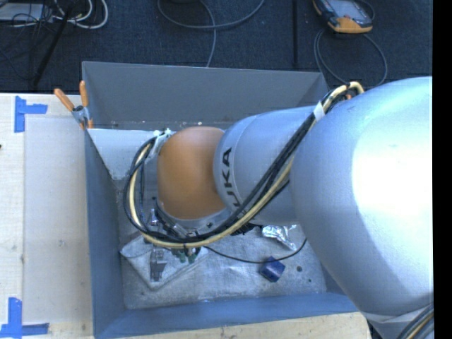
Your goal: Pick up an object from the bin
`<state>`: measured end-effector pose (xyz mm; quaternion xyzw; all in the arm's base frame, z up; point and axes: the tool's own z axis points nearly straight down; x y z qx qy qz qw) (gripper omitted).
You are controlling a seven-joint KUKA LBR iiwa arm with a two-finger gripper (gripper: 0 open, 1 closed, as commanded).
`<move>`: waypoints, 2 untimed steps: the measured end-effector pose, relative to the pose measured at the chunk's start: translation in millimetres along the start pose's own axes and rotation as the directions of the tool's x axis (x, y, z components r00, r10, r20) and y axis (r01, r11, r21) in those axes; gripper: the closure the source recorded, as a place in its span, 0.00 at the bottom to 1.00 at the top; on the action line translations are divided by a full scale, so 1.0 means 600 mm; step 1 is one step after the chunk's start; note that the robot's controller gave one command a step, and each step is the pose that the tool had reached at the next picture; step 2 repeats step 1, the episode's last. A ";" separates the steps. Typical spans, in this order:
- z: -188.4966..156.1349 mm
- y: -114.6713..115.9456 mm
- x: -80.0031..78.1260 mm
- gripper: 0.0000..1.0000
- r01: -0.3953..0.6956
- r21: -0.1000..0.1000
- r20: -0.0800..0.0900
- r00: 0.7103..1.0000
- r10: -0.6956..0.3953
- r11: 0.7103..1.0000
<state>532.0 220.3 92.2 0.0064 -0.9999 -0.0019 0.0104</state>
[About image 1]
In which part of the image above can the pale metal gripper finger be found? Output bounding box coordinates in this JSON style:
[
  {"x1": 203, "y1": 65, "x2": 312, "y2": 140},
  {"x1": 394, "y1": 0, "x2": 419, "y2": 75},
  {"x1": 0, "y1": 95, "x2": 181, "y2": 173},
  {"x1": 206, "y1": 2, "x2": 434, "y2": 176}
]
[
  {"x1": 157, "y1": 249, "x2": 168, "y2": 277},
  {"x1": 149, "y1": 248, "x2": 159, "y2": 283}
]

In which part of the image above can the grey flat square pad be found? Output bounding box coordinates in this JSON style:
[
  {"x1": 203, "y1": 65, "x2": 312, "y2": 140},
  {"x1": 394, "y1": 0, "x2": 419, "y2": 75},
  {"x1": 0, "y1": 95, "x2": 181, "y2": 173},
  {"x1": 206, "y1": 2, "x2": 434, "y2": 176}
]
[{"x1": 119, "y1": 234, "x2": 210, "y2": 291}]

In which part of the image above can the small blue box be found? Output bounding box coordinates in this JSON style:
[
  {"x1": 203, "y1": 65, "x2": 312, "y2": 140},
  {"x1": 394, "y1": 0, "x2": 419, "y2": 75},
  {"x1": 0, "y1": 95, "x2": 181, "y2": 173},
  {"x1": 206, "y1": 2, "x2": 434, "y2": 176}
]
[{"x1": 258, "y1": 256, "x2": 286, "y2": 283}]

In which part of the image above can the crumpled silver foil packet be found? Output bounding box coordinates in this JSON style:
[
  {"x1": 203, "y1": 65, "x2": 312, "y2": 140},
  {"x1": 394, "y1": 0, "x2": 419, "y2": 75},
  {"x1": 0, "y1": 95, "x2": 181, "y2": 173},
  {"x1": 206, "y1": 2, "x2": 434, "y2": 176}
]
[{"x1": 260, "y1": 223, "x2": 298, "y2": 251}]

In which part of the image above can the pale flat board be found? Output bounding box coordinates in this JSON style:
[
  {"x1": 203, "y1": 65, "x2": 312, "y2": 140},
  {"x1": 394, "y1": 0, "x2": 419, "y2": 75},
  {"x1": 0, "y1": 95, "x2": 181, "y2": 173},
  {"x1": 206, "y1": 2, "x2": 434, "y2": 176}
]
[{"x1": 23, "y1": 114, "x2": 93, "y2": 335}]

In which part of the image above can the grey metal bin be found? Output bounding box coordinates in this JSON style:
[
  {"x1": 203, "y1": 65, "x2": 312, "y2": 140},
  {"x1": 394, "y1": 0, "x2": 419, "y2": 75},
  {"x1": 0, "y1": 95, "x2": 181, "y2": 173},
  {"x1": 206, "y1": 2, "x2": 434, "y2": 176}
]
[{"x1": 81, "y1": 61, "x2": 361, "y2": 339}]

